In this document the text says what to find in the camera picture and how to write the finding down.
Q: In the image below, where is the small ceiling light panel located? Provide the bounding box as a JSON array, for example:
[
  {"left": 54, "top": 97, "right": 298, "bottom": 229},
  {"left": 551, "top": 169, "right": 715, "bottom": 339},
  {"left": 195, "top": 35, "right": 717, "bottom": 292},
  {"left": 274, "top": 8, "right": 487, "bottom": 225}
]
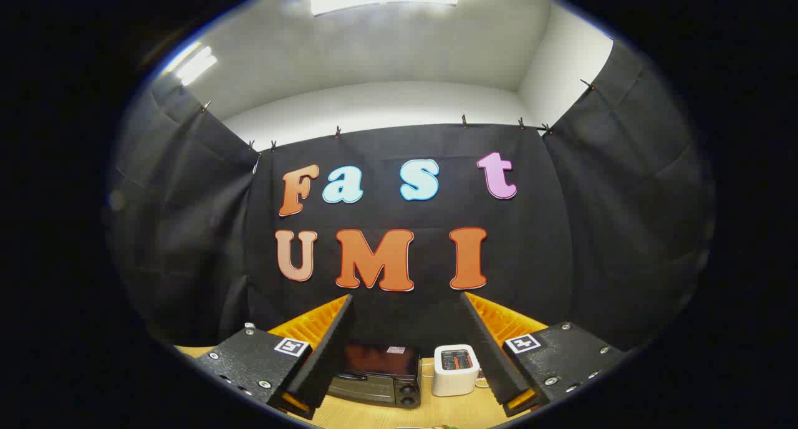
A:
[{"left": 175, "top": 46, "right": 219, "bottom": 87}]

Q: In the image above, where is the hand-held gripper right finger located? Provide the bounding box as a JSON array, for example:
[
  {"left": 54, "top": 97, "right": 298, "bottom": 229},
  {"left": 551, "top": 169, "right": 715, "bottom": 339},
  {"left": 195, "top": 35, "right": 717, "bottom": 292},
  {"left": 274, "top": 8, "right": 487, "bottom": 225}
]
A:
[{"left": 460, "top": 292, "right": 627, "bottom": 417}]

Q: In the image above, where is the row of black cloth clips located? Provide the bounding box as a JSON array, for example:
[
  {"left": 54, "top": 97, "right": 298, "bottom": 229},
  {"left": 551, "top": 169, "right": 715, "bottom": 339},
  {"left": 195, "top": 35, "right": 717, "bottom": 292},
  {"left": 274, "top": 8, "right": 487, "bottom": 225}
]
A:
[{"left": 199, "top": 79, "right": 596, "bottom": 152}]

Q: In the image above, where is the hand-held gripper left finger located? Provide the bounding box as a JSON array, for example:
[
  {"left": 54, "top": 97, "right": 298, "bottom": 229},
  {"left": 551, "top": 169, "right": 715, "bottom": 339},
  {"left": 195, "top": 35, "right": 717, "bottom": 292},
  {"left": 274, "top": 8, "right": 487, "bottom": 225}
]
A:
[{"left": 196, "top": 294, "right": 355, "bottom": 420}]

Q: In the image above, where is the black toaster oven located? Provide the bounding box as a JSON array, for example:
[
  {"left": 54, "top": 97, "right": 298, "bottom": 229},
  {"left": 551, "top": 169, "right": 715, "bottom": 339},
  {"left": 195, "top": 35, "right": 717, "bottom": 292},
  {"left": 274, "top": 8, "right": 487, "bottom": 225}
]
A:
[{"left": 327, "top": 340, "right": 423, "bottom": 410}]

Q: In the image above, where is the white bread toaster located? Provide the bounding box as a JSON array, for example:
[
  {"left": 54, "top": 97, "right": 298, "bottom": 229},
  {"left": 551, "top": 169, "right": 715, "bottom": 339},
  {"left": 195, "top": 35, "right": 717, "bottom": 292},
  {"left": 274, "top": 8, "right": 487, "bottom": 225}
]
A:
[{"left": 432, "top": 344, "right": 481, "bottom": 397}]

